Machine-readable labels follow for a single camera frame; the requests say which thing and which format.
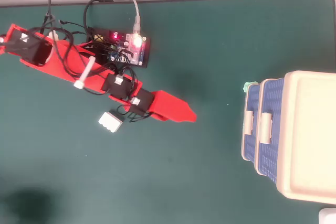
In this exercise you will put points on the white object at mat edge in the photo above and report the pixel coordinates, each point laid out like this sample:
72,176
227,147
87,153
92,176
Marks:
328,216

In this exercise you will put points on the beige plastic drawer cabinet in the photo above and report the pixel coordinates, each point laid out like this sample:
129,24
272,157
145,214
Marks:
312,134

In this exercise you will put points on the dark green table mat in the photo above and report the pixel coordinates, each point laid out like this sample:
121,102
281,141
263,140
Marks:
168,171

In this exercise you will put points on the black controller board with LEDs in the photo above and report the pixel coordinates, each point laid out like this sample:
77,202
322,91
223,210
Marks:
136,51

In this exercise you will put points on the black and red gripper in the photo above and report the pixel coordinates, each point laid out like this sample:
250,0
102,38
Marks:
144,100

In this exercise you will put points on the white zip tie on forearm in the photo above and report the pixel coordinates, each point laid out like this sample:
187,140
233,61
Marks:
85,73

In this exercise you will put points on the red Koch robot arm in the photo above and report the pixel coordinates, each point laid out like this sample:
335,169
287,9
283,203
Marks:
50,64

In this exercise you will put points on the pale green tape scrap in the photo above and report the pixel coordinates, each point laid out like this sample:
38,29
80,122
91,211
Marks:
248,86

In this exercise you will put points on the white zip tie on upper arm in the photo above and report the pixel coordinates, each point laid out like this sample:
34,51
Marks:
53,36

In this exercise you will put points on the white cube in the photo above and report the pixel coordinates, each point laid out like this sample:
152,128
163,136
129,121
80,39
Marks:
110,123

